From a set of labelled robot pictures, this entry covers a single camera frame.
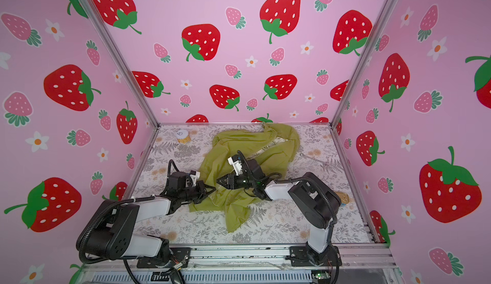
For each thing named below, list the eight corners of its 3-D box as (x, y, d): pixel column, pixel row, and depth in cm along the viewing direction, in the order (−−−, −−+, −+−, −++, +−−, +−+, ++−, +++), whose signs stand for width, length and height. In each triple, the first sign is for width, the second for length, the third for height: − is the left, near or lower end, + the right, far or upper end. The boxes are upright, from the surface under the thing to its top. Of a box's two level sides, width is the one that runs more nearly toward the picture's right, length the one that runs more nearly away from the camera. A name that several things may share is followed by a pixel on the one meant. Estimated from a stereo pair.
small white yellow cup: (177, 145, 113) (174, 139, 109) (180, 135, 118) (178, 129, 114) (189, 145, 113) (186, 139, 109) (191, 135, 118) (189, 129, 114)
